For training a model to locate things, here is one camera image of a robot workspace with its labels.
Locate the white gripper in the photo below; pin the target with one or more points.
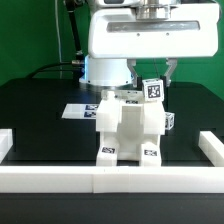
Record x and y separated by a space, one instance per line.
190 31

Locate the white chair back part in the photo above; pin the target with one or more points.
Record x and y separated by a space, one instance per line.
129 109

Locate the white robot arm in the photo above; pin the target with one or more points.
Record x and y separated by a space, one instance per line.
109 72

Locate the white paper tag sheet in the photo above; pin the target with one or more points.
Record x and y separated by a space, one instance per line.
80 111

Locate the white left fence wall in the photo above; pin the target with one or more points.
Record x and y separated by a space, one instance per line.
6 142

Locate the white front fence wall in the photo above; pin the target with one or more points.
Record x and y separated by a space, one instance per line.
91 179

